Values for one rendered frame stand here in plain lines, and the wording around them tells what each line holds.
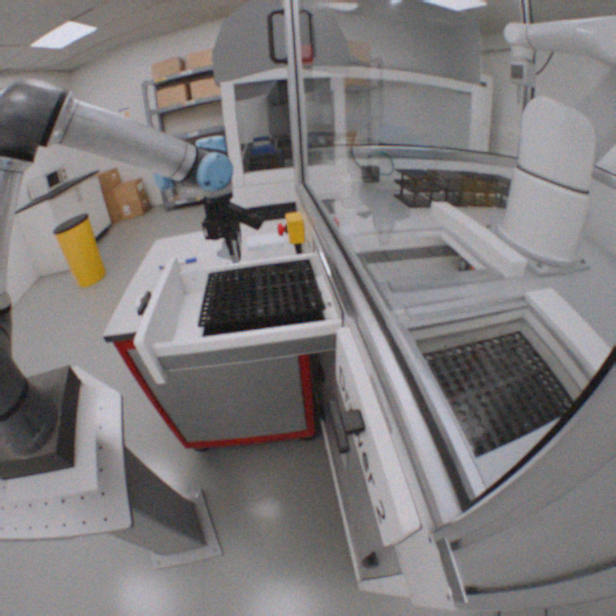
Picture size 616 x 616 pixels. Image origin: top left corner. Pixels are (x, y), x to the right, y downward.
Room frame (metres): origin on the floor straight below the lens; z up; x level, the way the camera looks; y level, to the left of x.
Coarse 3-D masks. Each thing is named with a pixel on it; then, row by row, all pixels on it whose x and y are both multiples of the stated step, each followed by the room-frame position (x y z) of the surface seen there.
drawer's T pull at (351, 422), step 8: (328, 400) 0.21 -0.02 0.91; (336, 400) 0.21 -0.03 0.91; (328, 408) 0.20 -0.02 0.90; (336, 408) 0.20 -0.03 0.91; (336, 416) 0.19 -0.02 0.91; (344, 416) 0.19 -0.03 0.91; (352, 416) 0.19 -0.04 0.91; (360, 416) 0.18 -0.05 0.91; (336, 424) 0.18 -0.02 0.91; (344, 424) 0.18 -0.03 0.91; (352, 424) 0.17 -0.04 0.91; (360, 424) 0.17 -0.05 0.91; (336, 432) 0.17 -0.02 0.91; (344, 432) 0.16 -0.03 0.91; (352, 432) 0.17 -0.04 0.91; (360, 432) 0.17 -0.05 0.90; (336, 440) 0.16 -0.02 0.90; (344, 440) 0.15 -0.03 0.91; (344, 448) 0.14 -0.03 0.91
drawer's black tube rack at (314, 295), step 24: (216, 288) 0.50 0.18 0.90; (240, 288) 0.48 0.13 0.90; (264, 288) 0.48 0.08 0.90; (288, 288) 0.47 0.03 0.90; (312, 288) 0.48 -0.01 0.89; (216, 312) 0.41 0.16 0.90; (240, 312) 0.41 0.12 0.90; (264, 312) 0.41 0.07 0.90; (288, 312) 0.40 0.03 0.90; (312, 312) 0.42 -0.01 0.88
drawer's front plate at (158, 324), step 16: (176, 272) 0.57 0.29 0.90; (160, 288) 0.47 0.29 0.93; (176, 288) 0.54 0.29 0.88; (160, 304) 0.43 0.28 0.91; (176, 304) 0.51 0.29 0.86; (144, 320) 0.37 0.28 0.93; (160, 320) 0.41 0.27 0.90; (176, 320) 0.48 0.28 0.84; (144, 336) 0.33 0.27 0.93; (160, 336) 0.38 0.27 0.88; (144, 352) 0.32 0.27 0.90; (160, 368) 0.33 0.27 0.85
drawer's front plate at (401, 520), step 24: (336, 360) 0.32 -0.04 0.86; (360, 360) 0.26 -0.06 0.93; (360, 384) 0.22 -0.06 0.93; (360, 408) 0.20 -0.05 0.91; (384, 432) 0.15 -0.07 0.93; (360, 456) 0.17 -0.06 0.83; (384, 456) 0.12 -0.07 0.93; (384, 480) 0.10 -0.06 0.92; (384, 504) 0.08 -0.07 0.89; (408, 504) 0.07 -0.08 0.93; (384, 528) 0.06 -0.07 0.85; (408, 528) 0.04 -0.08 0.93
